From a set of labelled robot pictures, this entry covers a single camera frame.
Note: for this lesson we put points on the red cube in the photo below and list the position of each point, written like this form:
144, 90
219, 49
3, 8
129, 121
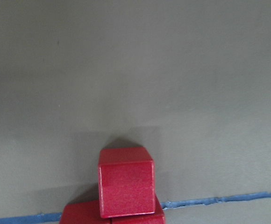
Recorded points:
126, 181

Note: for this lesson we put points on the red cube placed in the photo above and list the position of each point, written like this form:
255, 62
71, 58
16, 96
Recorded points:
158, 217
83, 213

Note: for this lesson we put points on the brown paper table cover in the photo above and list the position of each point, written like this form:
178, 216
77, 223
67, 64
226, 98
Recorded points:
190, 80

